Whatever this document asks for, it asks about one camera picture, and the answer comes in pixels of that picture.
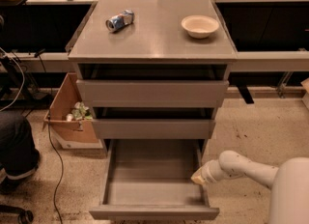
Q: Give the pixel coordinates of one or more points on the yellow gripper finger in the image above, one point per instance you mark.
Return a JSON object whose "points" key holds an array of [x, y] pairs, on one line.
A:
{"points": [[199, 176]]}

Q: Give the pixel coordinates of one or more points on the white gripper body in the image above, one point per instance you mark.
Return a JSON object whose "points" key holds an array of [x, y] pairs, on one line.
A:
{"points": [[210, 172]]}

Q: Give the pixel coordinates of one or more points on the grey bottom drawer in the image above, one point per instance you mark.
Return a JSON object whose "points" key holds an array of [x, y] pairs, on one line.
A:
{"points": [[151, 180]]}

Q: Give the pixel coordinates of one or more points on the grey drawer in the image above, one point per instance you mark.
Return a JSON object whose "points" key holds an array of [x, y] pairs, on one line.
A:
{"points": [[153, 129], [151, 180], [161, 93]]}

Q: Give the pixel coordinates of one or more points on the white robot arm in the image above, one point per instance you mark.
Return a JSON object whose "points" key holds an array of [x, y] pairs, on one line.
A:
{"points": [[288, 183]]}

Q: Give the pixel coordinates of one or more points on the grey middle drawer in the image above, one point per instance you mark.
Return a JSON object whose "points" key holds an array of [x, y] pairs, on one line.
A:
{"points": [[153, 129]]}

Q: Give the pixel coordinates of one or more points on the grey drawer cabinet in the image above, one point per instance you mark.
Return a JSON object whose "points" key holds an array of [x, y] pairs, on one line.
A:
{"points": [[154, 47]]}

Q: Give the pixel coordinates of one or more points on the grey top drawer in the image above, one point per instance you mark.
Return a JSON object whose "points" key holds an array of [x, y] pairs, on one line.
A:
{"points": [[161, 93]]}

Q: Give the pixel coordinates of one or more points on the crumpled green white trash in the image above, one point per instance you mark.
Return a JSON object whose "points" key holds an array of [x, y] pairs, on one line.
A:
{"points": [[79, 112]]}

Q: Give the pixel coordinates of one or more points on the brown cardboard box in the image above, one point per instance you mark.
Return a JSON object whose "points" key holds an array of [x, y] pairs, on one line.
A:
{"points": [[67, 131]]}

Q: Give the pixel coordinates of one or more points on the white paper bowl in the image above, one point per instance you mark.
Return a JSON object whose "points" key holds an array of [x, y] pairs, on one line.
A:
{"points": [[199, 26]]}

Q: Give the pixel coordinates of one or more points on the crushed blue soda can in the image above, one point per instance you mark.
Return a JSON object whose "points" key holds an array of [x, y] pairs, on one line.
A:
{"points": [[119, 21]]}

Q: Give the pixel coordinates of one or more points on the black office chair base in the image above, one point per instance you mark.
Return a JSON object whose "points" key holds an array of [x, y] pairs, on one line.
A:
{"points": [[23, 216]]}

